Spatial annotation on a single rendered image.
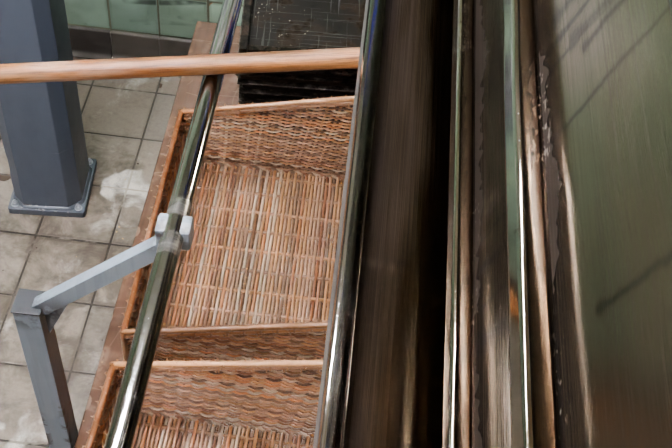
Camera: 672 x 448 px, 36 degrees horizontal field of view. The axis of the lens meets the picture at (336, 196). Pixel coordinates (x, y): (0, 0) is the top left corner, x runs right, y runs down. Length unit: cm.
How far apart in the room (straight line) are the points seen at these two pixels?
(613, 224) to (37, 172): 233
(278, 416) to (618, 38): 124
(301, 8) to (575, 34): 153
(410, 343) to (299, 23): 130
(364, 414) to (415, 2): 59
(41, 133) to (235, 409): 115
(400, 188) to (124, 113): 215
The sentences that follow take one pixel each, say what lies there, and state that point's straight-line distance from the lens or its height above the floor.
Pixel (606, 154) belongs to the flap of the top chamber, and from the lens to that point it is 62.
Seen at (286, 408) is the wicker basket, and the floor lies 66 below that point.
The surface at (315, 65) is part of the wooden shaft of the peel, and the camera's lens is 149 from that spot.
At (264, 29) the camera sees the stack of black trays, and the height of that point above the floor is 83.
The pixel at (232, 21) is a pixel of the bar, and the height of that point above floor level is 117.
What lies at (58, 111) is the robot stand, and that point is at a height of 38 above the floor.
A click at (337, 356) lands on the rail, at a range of 92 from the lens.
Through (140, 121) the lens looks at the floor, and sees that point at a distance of 314.
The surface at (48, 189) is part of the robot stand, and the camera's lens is 286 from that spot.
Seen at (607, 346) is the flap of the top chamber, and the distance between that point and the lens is 55.
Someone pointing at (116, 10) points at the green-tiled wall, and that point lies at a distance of 325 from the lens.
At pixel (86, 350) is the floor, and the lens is 265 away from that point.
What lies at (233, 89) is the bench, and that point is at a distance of 238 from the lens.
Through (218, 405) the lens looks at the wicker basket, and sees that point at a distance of 179.
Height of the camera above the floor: 220
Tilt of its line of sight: 48 degrees down
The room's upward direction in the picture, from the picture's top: 7 degrees clockwise
